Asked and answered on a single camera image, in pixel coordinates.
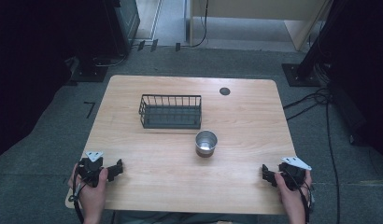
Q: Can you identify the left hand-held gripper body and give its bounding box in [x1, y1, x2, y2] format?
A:
[77, 150, 105, 189]

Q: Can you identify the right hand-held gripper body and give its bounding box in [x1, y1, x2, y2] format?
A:
[277, 156, 313, 191]

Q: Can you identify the person's right hand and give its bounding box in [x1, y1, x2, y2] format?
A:
[274, 169, 313, 219]

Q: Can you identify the person's left hand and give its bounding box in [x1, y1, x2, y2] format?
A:
[67, 162, 109, 218]

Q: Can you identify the metal cup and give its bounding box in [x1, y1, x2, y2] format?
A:
[194, 129, 219, 159]

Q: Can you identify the person's dark clothing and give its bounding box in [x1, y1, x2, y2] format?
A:
[113, 210, 259, 224]

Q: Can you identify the black stand with square base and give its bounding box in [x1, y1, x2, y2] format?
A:
[70, 0, 110, 84]

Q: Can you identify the dark grey cabinet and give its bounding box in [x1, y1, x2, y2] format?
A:
[102, 0, 141, 58]

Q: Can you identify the light wooden cabinet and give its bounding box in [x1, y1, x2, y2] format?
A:
[189, 0, 333, 52]

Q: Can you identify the right hand-held gripper cable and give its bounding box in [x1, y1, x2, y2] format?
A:
[285, 169, 316, 224]

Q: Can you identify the hand-held gripper cable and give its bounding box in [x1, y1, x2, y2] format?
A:
[285, 169, 316, 224]
[67, 167, 87, 224]

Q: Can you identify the left hand-held gripper cable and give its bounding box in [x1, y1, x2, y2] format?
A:
[67, 167, 87, 224]

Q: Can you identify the black floor cable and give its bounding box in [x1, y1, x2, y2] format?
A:
[282, 88, 343, 224]

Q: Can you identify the black wire basket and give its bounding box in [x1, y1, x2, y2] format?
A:
[137, 93, 203, 131]

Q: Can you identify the black post with base plate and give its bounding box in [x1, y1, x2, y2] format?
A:
[280, 0, 340, 88]

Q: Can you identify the white floor cable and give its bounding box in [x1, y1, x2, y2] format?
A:
[92, 53, 129, 68]

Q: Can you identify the thin black hanging cable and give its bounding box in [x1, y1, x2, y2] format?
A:
[191, 0, 210, 49]

